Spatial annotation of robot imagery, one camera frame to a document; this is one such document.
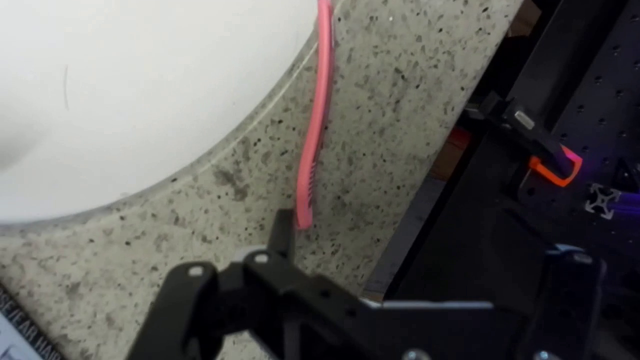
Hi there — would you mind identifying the pink toothbrush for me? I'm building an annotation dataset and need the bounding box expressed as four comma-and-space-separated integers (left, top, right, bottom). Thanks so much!
293, 0, 334, 230

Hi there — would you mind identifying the denture cleanser box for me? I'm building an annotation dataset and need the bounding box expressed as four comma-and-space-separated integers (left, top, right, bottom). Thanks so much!
0, 286, 65, 360

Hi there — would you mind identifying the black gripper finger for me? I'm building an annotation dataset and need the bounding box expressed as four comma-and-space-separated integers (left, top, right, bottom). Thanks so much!
267, 208, 296, 258

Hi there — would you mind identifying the white sink basin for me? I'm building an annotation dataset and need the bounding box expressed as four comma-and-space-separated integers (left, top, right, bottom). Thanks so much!
0, 0, 316, 224

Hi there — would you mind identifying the black clamp orange tip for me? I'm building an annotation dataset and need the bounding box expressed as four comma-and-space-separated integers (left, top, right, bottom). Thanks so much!
463, 98, 584, 189

